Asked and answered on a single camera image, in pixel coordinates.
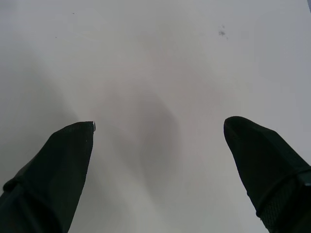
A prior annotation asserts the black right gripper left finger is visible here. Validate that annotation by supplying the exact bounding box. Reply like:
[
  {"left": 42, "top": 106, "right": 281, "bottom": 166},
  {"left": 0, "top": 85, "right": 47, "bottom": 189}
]
[{"left": 0, "top": 121, "right": 97, "bottom": 233}]

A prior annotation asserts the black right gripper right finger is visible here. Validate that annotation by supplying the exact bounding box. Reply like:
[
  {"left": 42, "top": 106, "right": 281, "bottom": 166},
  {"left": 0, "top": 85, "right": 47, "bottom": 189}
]
[{"left": 223, "top": 116, "right": 311, "bottom": 233}]

